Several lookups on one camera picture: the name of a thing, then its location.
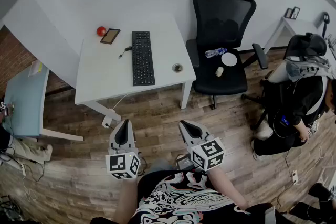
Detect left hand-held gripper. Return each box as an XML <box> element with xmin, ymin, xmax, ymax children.
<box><xmin>105</xmin><ymin>119</ymin><xmax>142</xmax><ymax>180</ymax></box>

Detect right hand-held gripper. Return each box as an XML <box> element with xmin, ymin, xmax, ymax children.
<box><xmin>178</xmin><ymin>120</ymin><xmax>226</xmax><ymax>172</ymax></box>

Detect black keyboard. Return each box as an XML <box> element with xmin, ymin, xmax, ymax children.
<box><xmin>131</xmin><ymin>30</ymin><xmax>156</xmax><ymax>87</ymax></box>

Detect person's right forearm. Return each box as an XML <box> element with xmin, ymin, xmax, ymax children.
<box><xmin>207</xmin><ymin>166</ymin><xmax>249</xmax><ymax>210</ymax></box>

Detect person's left forearm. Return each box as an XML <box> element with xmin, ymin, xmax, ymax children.
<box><xmin>115</xmin><ymin>178</ymin><xmax>139</xmax><ymax>224</ymax></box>

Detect black waist device with screen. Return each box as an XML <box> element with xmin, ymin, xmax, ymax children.
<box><xmin>175</xmin><ymin>154</ymin><xmax>196</xmax><ymax>170</ymax></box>

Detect person's grey trousers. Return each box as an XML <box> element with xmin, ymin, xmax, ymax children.
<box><xmin>143</xmin><ymin>159</ymin><xmax>176</xmax><ymax>175</ymax></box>

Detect black mesh office chair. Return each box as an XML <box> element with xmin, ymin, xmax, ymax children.
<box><xmin>185</xmin><ymin>0</ymin><xmax>269</xmax><ymax>110</ymax></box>

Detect person's black patterned shirt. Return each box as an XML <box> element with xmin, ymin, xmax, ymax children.
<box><xmin>90</xmin><ymin>169</ymin><xmax>297</xmax><ymax>224</ymax></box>

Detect white round disc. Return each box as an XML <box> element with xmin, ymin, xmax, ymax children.
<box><xmin>221</xmin><ymin>52</ymin><xmax>238</xmax><ymax>67</ymax></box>

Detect clear plastic water bottle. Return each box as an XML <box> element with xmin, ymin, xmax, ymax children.
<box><xmin>204</xmin><ymin>47</ymin><xmax>228</xmax><ymax>59</ymax></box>

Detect light blue table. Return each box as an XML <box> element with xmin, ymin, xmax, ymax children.
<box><xmin>2</xmin><ymin>60</ymin><xmax>85</xmax><ymax>142</ymax></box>

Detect sheet of paper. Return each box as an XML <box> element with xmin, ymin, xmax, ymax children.
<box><xmin>28</xmin><ymin>60</ymin><xmax>43</xmax><ymax>78</ymax></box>

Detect white side desk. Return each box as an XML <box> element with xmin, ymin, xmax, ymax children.
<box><xmin>264</xmin><ymin>16</ymin><xmax>336</xmax><ymax>56</ymax></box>

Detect black headphones on stand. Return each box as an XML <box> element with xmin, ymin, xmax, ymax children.
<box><xmin>320</xmin><ymin>11</ymin><xmax>330</xmax><ymax>39</ymax></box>

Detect white power cable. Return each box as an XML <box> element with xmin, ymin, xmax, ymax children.
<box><xmin>111</xmin><ymin>93</ymin><xmax>129</xmax><ymax>111</ymax></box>

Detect black USB cable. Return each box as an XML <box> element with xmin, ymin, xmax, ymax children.
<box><xmin>118</xmin><ymin>45</ymin><xmax>133</xmax><ymax>59</ymax></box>

